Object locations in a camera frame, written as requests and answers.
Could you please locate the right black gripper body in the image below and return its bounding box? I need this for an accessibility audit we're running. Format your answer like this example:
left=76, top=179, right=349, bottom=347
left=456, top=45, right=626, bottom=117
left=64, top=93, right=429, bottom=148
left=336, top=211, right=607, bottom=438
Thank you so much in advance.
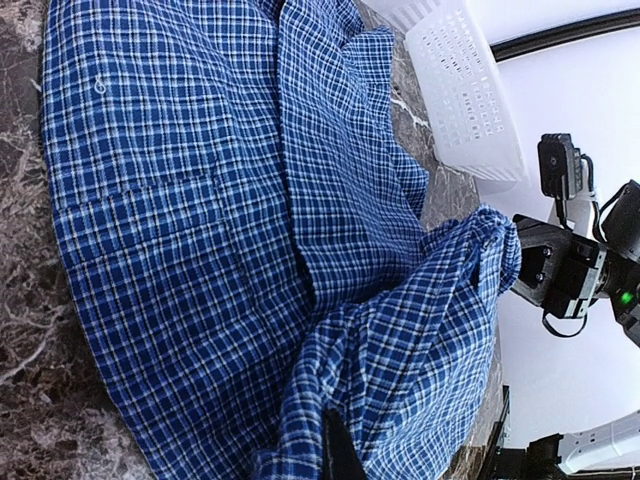
left=511, top=214, right=606, bottom=319

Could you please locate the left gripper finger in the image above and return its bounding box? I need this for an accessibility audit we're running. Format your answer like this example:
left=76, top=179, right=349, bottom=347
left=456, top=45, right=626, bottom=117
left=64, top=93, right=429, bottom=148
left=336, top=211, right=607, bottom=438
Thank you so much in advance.
left=322, top=409, right=367, bottom=480

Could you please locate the blue checkered shirt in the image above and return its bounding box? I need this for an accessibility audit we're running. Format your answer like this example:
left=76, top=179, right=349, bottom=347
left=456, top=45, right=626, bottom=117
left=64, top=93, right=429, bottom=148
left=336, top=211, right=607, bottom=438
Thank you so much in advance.
left=42, top=1, right=521, bottom=479

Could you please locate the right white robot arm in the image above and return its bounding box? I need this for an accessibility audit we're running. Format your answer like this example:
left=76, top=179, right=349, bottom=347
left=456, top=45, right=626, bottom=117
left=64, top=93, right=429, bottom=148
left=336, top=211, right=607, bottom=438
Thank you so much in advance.
left=498, top=181, right=639, bottom=479

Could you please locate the white plastic laundry basket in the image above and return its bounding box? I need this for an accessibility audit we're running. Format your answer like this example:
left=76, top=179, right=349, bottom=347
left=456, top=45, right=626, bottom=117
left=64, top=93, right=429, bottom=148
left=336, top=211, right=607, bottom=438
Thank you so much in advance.
left=365, top=1, right=528, bottom=182

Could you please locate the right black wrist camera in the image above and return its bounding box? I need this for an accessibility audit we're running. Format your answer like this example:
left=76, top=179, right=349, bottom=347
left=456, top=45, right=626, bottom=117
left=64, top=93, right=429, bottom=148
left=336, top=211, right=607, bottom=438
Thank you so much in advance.
left=537, top=132, right=599, bottom=231

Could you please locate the right black frame post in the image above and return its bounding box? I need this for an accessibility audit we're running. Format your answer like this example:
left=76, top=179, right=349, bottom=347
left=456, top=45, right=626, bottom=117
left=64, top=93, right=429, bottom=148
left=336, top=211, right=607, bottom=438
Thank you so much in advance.
left=490, top=8, right=639, bottom=62

